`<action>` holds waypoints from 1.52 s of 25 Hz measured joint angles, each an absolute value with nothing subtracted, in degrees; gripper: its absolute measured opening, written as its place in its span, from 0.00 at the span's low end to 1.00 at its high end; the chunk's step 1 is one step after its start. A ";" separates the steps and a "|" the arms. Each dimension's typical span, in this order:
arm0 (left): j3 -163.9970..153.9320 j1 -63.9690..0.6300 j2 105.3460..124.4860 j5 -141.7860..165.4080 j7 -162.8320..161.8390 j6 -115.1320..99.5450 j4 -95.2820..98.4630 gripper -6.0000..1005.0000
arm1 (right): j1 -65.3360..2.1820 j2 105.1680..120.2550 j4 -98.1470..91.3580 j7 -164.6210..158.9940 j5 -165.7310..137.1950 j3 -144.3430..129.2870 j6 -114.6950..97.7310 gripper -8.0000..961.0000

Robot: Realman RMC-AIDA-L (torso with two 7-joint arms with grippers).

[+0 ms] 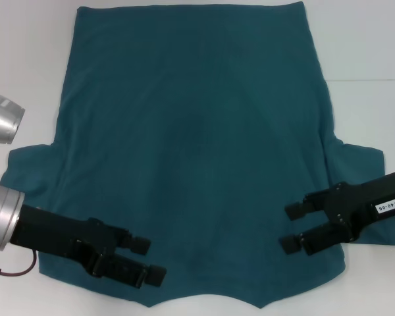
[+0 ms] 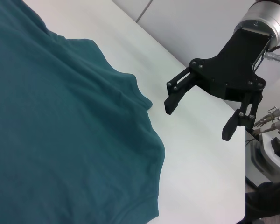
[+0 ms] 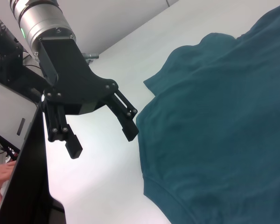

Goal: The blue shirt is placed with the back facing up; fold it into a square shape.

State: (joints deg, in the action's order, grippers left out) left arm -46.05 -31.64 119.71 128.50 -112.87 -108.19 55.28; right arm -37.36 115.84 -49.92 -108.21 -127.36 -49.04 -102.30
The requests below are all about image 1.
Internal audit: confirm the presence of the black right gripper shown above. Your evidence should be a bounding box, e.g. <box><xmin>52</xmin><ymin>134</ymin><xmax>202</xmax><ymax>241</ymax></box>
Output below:
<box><xmin>279</xmin><ymin>167</ymin><xmax>395</xmax><ymax>256</ymax></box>

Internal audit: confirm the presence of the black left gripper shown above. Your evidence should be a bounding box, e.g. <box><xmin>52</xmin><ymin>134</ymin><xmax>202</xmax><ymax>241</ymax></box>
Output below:
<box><xmin>10</xmin><ymin>203</ymin><xmax>167</xmax><ymax>288</ymax></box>

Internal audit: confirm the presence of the teal blue t-shirt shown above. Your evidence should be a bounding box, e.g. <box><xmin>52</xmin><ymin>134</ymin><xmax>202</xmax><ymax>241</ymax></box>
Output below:
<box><xmin>0</xmin><ymin>1</ymin><xmax>395</xmax><ymax>310</ymax></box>

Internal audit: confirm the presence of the white number label sticker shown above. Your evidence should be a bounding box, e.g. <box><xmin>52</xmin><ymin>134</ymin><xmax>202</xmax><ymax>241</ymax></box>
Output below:
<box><xmin>375</xmin><ymin>198</ymin><xmax>395</xmax><ymax>214</ymax></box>

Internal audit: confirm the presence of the dark red cable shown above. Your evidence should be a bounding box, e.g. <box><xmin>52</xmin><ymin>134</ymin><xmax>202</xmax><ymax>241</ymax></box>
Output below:
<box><xmin>0</xmin><ymin>248</ymin><xmax>39</xmax><ymax>276</ymax></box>

